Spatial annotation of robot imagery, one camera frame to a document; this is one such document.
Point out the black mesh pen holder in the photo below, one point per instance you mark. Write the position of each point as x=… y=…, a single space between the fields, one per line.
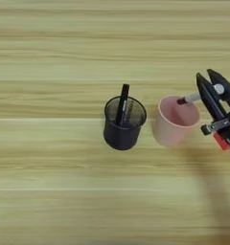
x=121 y=137

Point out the black marker pen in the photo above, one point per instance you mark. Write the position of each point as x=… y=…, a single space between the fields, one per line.
x=122 y=105

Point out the red cube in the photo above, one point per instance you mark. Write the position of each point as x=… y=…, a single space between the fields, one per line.
x=221 y=142

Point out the pink plastic cup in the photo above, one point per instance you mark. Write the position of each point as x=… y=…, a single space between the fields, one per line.
x=171 y=134

